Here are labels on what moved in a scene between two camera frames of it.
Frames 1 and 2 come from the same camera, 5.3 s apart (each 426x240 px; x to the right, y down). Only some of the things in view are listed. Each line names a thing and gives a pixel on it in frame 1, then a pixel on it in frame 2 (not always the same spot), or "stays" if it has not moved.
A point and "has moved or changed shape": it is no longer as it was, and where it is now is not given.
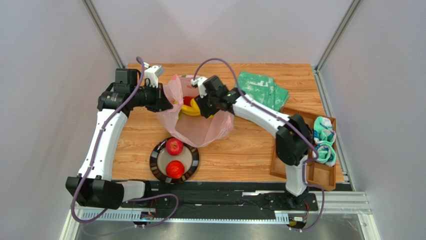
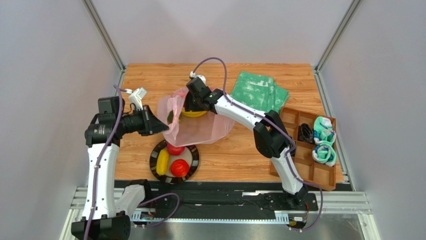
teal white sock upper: [323, 130] stays
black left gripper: [218, 196] stays
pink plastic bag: [194, 131] has moved or changed shape
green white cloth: [263, 88] stays
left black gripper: [160, 103] to [150, 124]
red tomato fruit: [175, 169] has moved or changed shape
